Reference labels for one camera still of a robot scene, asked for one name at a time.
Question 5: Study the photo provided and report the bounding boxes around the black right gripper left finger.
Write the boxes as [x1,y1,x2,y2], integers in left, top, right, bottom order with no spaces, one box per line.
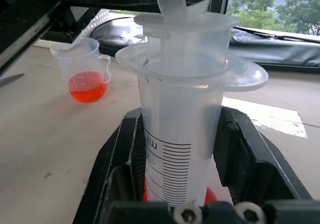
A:
[72,107,151,224]

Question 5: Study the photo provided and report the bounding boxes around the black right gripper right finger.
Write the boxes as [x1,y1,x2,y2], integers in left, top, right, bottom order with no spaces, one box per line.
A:
[212,106,315,207]

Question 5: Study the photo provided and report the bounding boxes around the large translucent plastic syringe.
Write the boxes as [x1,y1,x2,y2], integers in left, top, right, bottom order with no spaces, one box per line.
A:
[114,0,270,208]

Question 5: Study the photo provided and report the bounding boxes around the clear plastic measuring cup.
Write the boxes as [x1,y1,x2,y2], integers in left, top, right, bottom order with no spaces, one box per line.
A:
[49,36,112,104]
[142,176,218,208]

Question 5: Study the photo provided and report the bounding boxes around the white perforated plastic basket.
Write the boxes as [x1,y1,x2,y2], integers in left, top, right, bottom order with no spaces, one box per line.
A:
[84,8,113,39]

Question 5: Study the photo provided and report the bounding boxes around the white tape patch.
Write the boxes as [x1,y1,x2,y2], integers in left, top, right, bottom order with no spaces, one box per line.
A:
[221,96,309,139]

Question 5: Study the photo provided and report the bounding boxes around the black padded bag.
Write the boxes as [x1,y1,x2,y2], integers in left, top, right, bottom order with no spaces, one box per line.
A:
[89,15,320,69]

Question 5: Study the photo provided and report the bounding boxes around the black window frame post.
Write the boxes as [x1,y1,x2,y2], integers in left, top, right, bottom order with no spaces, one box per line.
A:
[219,0,231,17]

